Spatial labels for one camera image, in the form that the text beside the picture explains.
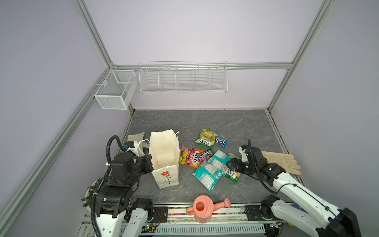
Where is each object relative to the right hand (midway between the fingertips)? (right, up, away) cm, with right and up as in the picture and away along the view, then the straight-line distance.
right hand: (232, 165), depth 81 cm
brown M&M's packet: (-15, +4, +11) cm, 19 cm away
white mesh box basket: (-75, +46, +19) cm, 89 cm away
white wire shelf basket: (-29, +55, +17) cm, 65 cm away
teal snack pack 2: (-14, -6, +1) cm, 15 cm away
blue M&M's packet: (-1, +10, +18) cm, 21 cm away
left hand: (-41, +8, -15) cm, 44 cm away
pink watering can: (-17, -15, -15) cm, 27 cm away
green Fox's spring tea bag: (+1, -7, +3) cm, 8 cm away
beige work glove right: (+36, 0, +10) cm, 38 cm away
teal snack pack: (-6, +2, +8) cm, 10 cm away
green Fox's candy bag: (-13, +13, +18) cm, 26 cm away
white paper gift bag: (-40, +2, +10) cm, 42 cm away
